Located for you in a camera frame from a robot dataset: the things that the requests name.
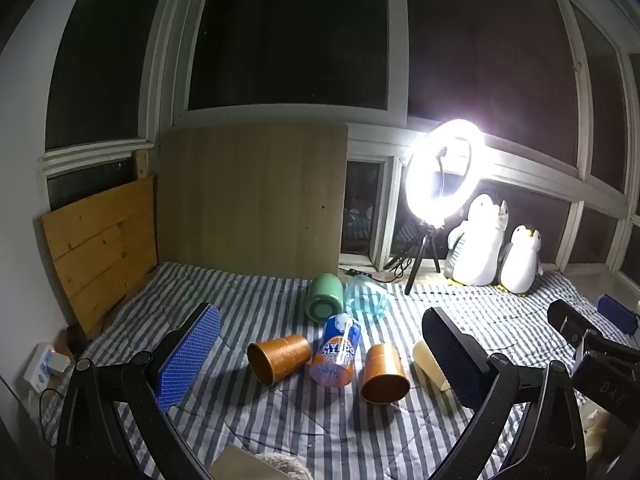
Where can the copper metal cup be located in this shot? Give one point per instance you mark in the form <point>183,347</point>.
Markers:
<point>384,377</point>
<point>280,360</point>

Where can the small penguin plush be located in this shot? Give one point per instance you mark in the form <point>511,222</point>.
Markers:
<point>520,265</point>

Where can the cream plastic cup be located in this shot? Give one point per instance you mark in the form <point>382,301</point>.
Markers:
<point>429,360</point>

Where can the striped blanket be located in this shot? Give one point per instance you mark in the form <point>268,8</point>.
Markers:
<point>250,310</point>

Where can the grey fuzzy cloth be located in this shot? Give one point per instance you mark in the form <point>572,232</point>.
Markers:
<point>280,467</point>

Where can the white window frame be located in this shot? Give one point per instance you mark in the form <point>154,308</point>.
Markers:
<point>397,60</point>

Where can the pine plank headboard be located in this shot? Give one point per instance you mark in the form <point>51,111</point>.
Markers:
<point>100,250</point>

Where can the white power strip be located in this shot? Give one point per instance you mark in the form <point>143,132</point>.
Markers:
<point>42,365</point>

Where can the beige cloth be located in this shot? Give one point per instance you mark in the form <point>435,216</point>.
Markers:
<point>600,435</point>

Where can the black tripod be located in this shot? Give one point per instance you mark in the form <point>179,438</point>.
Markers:
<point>419,265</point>

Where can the cardboard piece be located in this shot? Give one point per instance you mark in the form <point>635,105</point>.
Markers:
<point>235,467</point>

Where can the clear blue plastic cup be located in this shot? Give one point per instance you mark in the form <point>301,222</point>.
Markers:
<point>367,297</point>

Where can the large penguin plush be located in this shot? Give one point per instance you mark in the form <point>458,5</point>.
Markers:
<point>477,245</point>

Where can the green cup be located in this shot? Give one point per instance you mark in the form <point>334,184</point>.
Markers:
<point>325,297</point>

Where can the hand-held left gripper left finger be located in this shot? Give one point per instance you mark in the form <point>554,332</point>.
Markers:
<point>187,355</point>

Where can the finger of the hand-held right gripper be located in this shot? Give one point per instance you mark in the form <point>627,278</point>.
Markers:
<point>567,317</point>
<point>617,312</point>

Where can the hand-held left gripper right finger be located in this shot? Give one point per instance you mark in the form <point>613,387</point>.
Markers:
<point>452,360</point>

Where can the light plywood board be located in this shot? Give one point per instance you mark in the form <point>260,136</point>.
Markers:
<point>250,200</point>

